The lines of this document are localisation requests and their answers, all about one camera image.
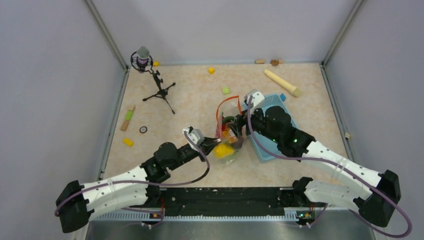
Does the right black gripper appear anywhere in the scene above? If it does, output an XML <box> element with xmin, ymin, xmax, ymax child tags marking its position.
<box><xmin>227</xmin><ymin>102</ymin><xmax>281</xmax><ymax>144</ymax></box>

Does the green toy cucumber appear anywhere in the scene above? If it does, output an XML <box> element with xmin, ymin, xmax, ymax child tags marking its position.
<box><xmin>222</xmin><ymin>116</ymin><xmax>235</xmax><ymax>125</ymax></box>

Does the dark brown toy mushroom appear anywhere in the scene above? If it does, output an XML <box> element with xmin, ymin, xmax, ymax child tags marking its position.
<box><xmin>230</xmin><ymin>138</ymin><xmax>244</xmax><ymax>150</ymax></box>

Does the clear orange-zip bag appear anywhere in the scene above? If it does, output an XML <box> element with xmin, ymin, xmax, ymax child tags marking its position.
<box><xmin>212</xmin><ymin>95</ymin><xmax>245</xmax><ymax>166</ymax></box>

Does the yellow toy lemon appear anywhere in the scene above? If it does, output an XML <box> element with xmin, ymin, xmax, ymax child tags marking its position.
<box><xmin>213</xmin><ymin>143</ymin><xmax>235</xmax><ymax>159</ymax></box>

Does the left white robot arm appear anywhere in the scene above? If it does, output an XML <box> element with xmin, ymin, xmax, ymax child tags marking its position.
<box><xmin>54</xmin><ymin>137</ymin><xmax>221</xmax><ymax>233</ymax></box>

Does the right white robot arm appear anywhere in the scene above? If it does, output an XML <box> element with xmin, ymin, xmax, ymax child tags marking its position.
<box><xmin>226</xmin><ymin>106</ymin><xmax>401</xmax><ymax>228</ymax></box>

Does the green toy block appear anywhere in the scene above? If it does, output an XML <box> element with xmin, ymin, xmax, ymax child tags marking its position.
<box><xmin>222</xmin><ymin>86</ymin><xmax>231</xmax><ymax>95</ymax></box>

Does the yellow block left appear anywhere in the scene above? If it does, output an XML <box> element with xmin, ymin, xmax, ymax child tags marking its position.
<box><xmin>122</xmin><ymin>138</ymin><xmax>134</xmax><ymax>147</ymax></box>

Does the light blue plastic basket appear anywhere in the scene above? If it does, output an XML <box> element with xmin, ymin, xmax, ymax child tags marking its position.
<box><xmin>244</xmin><ymin>90</ymin><xmax>297</xmax><ymax>163</ymax></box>

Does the green wooden knife toy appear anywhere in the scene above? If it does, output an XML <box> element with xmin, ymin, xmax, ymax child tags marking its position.
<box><xmin>120</xmin><ymin>104</ymin><xmax>136</xmax><ymax>132</ymax></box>

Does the yellow cube block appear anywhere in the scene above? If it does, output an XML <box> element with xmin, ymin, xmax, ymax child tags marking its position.
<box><xmin>208</xmin><ymin>67</ymin><xmax>215</xmax><ymax>75</ymax></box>

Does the cream wooden rolling pin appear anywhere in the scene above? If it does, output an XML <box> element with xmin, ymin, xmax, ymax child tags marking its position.
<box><xmin>263</xmin><ymin>69</ymin><xmax>302</xmax><ymax>97</ymax></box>

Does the microphone on black tripod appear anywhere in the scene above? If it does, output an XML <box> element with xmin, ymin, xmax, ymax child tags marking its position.
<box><xmin>130</xmin><ymin>46</ymin><xmax>176</xmax><ymax>115</ymax></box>

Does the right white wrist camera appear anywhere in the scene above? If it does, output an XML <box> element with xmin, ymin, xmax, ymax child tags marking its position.
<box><xmin>244</xmin><ymin>89</ymin><xmax>265</xmax><ymax>112</ymax></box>

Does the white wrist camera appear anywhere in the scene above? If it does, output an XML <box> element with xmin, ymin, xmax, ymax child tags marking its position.
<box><xmin>244</xmin><ymin>89</ymin><xmax>265</xmax><ymax>112</ymax></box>
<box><xmin>182</xmin><ymin>126</ymin><xmax>205</xmax><ymax>149</ymax></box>

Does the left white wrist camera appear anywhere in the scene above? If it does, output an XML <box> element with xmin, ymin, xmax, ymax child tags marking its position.
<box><xmin>182</xmin><ymin>126</ymin><xmax>205</xmax><ymax>149</ymax></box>

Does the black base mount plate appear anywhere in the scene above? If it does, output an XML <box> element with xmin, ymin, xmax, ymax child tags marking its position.
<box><xmin>150</xmin><ymin>187</ymin><xmax>300</xmax><ymax>217</ymax></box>

